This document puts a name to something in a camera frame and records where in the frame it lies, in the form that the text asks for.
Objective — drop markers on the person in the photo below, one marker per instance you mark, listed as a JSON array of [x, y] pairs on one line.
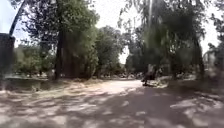
[[149, 75]]

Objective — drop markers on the pale dirt path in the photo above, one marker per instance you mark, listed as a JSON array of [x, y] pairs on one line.
[[113, 106]]

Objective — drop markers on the row of trees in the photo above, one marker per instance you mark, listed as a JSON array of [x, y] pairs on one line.
[[76, 40]]

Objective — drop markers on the grass strip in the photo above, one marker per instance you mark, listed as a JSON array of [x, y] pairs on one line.
[[30, 85]]

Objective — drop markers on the leaning pole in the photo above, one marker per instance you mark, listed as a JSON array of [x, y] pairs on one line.
[[16, 20]]

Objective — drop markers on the dark pillar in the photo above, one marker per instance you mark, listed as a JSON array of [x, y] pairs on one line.
[[6, 55]]

